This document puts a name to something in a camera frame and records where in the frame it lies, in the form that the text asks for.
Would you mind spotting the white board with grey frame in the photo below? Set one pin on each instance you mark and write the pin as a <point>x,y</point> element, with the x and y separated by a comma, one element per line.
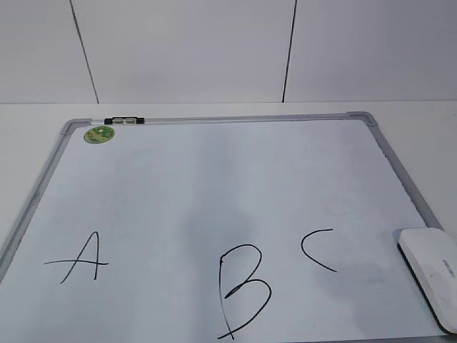
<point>242,230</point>

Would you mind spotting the white board eraser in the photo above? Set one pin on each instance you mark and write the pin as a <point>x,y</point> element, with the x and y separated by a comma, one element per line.
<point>431,256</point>

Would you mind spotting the black silver marker pen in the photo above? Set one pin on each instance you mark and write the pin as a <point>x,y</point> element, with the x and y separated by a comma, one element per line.
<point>124,120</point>

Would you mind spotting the green round magnet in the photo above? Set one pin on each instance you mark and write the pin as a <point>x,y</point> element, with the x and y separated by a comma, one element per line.
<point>99,135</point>

